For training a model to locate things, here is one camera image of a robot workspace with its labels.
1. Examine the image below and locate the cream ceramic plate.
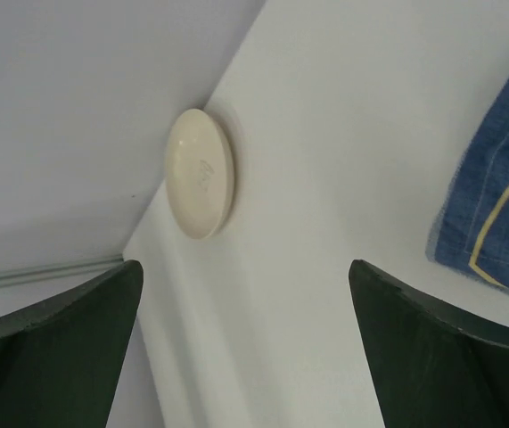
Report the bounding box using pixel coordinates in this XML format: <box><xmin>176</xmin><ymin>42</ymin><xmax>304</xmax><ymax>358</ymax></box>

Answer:
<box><xmin>164</xmin><ymin>109</ymin><xmax>235</xmax><ymax>240</ymax></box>

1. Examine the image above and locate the blue cloth placemat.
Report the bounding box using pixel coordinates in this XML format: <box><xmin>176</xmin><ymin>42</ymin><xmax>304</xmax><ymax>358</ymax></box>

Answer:
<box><xmin>426</xmin><ymin>79</ymin><xmax>509</xmax><ymax>292</ymax></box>

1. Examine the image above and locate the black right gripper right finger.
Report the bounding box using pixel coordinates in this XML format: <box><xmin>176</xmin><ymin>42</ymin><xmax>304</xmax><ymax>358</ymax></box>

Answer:
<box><xmin>349</xmin><ymin>260</ymin><xmax>509</xmax><ymax>427</ymax></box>

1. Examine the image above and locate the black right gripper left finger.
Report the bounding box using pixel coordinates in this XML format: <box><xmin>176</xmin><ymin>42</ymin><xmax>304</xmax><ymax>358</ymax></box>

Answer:
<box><xmin>0</xmin><ymin>260</ymin><xmax>144</xmax><ymax>427</ymax></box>

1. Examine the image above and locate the aluminium frame rail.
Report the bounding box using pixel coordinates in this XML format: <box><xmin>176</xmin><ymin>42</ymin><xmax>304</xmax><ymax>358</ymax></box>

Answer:
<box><xmin>0</xmin><ymin>255</ymin><xmax>124</xmax><ymax>288</ymax></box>

